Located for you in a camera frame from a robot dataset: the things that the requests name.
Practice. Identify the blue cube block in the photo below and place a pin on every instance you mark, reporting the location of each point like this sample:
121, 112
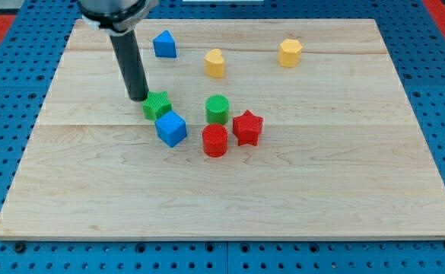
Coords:
171, 128

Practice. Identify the yellow hexagon block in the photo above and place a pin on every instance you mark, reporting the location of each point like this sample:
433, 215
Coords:
289, 53

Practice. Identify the blue triangle block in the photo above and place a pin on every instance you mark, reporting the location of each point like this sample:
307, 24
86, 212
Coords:
165, 45

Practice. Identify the yellow heart block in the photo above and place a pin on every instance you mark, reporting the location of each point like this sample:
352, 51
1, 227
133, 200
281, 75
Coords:
214, 63

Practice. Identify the green star block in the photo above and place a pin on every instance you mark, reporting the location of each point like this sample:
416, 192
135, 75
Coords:
156, 105

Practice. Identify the green cylinder block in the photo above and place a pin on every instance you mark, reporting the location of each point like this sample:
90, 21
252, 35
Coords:
217, 109

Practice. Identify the red star block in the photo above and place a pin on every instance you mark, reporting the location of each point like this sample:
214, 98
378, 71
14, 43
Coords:
247, 128

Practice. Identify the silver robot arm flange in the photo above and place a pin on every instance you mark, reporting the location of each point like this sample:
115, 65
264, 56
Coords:
116, 17

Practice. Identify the red cylinder block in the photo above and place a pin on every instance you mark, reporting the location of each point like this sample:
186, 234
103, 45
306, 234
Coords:
215, 140

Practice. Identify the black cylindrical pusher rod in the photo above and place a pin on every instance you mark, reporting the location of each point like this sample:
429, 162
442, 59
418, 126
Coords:
129, 59

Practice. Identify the wooden board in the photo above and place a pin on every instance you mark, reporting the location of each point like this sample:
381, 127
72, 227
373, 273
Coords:
341, 156

